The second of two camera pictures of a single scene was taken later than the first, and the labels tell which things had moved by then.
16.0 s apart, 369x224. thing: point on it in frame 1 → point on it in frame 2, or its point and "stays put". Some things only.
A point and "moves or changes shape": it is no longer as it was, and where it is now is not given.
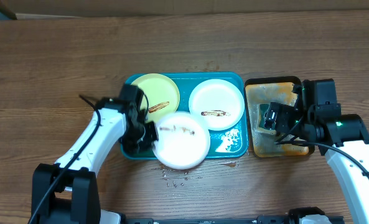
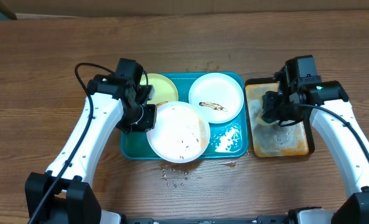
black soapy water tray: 261,91 stays put
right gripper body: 289,121 → 282,108
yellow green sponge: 262,108 moves or changes shape
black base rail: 270,219 stays put
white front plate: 183,140 moves or changes shape
